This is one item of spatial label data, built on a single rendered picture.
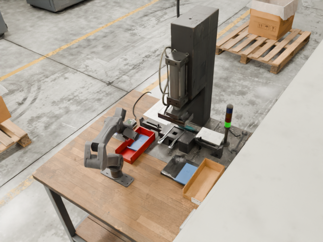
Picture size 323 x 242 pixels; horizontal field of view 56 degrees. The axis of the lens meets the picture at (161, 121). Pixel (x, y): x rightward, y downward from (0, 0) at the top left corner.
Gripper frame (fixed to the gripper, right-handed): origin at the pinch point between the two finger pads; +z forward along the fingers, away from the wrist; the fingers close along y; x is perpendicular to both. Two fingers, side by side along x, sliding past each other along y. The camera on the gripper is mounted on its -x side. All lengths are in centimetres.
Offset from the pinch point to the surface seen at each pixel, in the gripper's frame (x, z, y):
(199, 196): -51, 3, -13
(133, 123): 11.6, 17.4, 10.7
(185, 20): -17, -39, 58
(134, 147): -1.1, 10.3, -4.0
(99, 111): 127, 141, 25
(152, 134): -6.9, 11.4, 7.9
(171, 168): -29.4, 6.6, -5.7
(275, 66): -23, 221, 189
